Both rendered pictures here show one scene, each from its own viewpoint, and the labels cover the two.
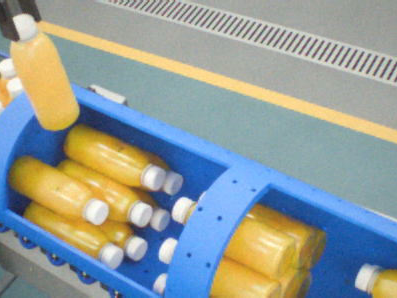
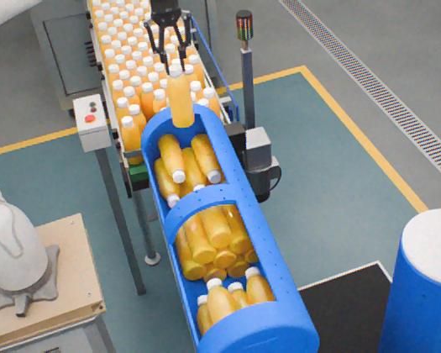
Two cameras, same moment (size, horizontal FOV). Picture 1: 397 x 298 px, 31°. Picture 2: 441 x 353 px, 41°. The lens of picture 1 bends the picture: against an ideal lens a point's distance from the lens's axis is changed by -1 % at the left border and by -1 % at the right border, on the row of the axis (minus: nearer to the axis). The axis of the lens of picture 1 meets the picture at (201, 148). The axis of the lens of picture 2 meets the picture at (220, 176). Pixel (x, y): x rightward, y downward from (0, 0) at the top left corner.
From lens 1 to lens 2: 83 cm
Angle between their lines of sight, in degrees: 26
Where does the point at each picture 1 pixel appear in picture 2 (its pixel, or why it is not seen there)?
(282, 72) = not seen: outside the picture
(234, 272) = (198, 232)
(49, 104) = (175, 112)
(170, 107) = (353, 178)
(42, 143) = (186, 134)
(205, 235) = (189, 203)
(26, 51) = (170, 81)
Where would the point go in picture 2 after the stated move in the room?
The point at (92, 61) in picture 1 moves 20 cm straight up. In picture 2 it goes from (331, 125) to (333, 99)
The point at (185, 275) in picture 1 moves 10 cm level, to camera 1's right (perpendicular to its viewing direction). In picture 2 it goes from (172, 216) to (202, 229)
